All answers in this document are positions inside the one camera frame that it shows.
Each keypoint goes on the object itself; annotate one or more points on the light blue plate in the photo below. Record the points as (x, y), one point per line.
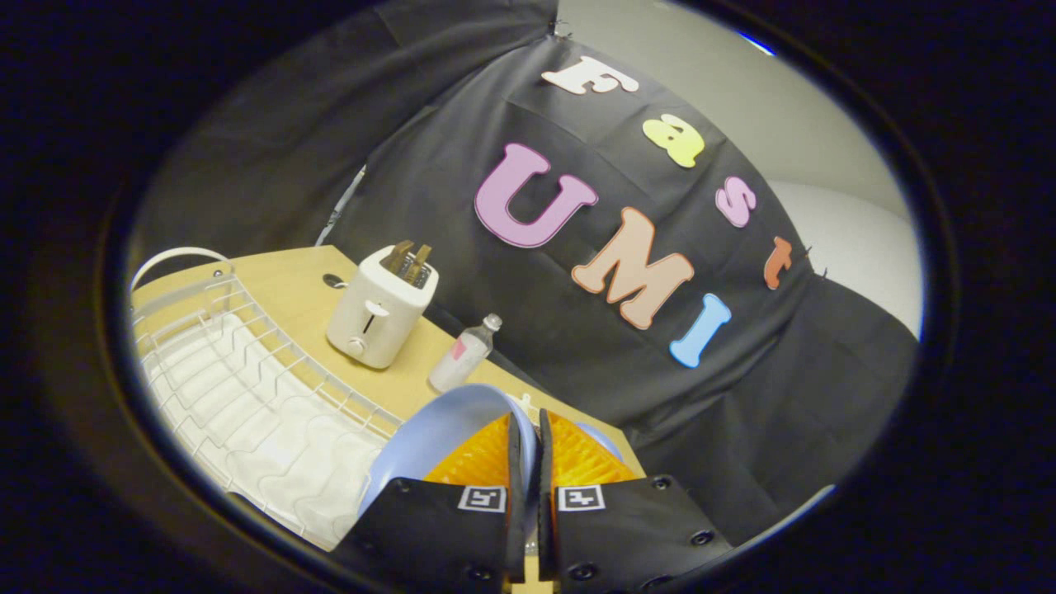
(437, 437)

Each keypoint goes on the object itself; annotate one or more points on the small clear plastic bottle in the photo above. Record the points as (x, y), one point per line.
(462, 355)

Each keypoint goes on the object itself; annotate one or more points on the toast slice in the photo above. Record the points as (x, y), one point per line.
(418, 261)
(398, 256)

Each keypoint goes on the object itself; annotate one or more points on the black backdrop cloth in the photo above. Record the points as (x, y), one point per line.
(577, 272)

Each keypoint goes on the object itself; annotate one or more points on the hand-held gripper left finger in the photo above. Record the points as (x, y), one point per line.
(516, 495)

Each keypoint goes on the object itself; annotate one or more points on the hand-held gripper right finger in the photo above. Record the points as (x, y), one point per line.
(546, 495)

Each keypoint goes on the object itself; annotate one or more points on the white toaster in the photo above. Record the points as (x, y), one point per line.
(375, 318)

